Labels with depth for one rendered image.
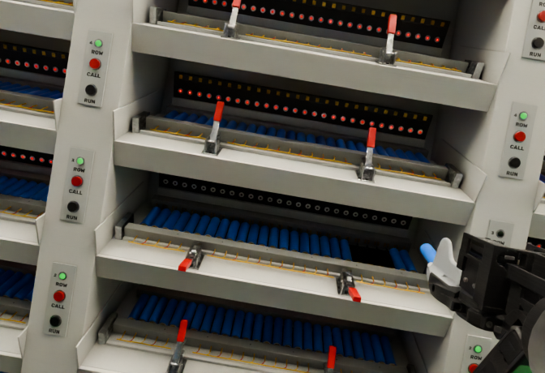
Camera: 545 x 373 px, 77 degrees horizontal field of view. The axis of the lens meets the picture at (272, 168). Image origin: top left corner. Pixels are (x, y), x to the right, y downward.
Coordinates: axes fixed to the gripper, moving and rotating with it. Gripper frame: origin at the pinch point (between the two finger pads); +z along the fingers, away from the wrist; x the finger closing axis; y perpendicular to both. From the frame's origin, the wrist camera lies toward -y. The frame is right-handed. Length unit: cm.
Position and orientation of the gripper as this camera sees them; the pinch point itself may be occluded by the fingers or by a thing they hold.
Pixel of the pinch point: (443, 274)
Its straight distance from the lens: 52.0
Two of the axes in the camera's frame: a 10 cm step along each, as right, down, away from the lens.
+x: -9.9, -1.7, 0.0
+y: 1.7, -9.8, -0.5
